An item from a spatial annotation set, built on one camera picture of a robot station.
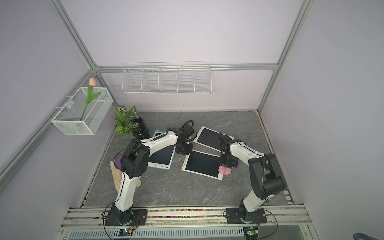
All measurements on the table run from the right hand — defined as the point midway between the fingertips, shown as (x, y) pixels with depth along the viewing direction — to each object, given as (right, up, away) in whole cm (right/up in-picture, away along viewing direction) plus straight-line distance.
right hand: (226, 164), depth 91 cm
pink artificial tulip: (-76, +40, -11) cm, 87 cm away
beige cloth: (-66, -6, -4) cm, 66 cm away
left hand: (-24, +6, +3) cm, 25 cm away
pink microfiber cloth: (-2, -3, -5) cm, 6 cm away
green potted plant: (-59, +27, -8) cm, 65 cm away
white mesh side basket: (-82, +27, -18) cm, 88 cm away
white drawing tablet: (-14, -1, +5) cm, 15 cm away
